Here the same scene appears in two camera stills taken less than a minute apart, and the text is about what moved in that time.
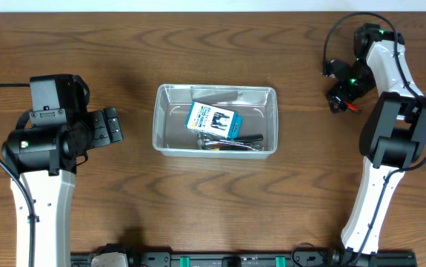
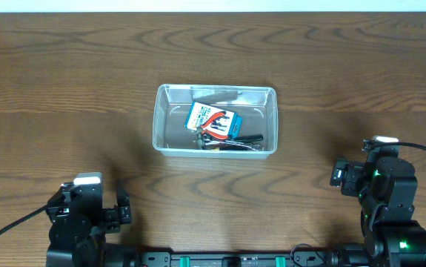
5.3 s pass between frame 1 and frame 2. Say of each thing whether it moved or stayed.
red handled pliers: moved
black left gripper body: moved
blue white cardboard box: stayed
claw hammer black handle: stayed
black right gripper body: moved
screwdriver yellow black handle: stayed
